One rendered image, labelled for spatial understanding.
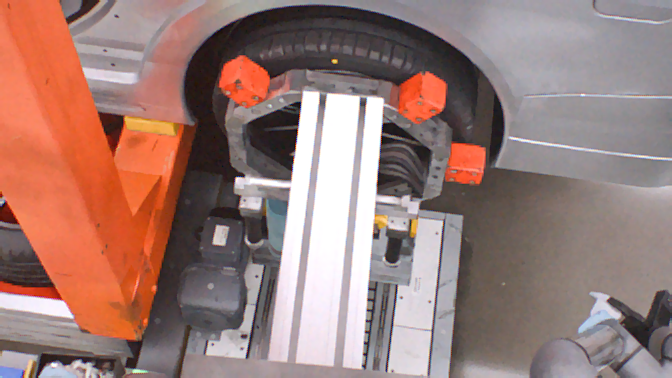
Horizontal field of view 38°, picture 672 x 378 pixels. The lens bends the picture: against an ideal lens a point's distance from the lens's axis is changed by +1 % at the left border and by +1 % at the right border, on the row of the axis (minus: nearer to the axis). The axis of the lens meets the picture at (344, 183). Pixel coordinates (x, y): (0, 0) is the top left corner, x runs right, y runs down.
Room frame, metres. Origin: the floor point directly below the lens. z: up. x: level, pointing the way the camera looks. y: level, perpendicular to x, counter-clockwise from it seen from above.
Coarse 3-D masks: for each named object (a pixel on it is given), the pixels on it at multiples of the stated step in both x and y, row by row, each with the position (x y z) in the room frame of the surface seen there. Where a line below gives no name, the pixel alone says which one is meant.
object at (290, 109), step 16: (384, 80) 1.31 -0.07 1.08; (272, 112) 1.43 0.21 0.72; (288, 112) 1.46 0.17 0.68; (256, 128) 1.35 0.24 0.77; (272, 128) 1.35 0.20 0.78; (288, 128) 1.34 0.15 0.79; (384, 128) 1.34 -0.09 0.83; (400, 128) 1.44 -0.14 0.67; (272, 144) 1.34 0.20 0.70; (288, 144) 1.37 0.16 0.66; (416, 144) 1.32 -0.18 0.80; (288, 160) 1.32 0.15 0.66; (384, 176) 1.30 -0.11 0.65
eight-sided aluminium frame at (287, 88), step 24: (288, 72) 1.29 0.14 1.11; (312, 72) 1.29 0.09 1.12; (288, 96) 1.23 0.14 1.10; (384, 96) 1.24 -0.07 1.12; (240, 120) 1.24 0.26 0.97; (408, 120) 1.21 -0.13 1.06; (432, 120) 1.25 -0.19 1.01; (240, 144) 1.25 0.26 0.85; (432, 144) 1.21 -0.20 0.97; (240, 168) 1.24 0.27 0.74; (264, 168) 1.28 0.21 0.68; (432, 168) 1.21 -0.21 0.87; (384, 192) 1.26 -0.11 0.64; (408, 192) 1.22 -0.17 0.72; (432, 192) 1.20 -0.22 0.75
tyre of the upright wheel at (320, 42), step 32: (256, 32) 1.41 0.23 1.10; (288, 32) 1.38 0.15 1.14; (320, 32) 1.36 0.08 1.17; (352, 32) 1.37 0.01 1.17; (384, 32) 1.38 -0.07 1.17; (416, 32) 1.40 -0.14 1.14; (224, 64) 1.38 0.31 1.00; (288, 64) 1.32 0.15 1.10; (320, 64) 1.31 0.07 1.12; (352, 64) 1.31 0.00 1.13; (384, 64) 1.30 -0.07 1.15; (416, 64) 1.32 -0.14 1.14; (448, 64) 1.37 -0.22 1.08; (224, 96) 1.33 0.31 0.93; (448, 96) 1.29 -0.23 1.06; (224, 128) 1.33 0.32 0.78
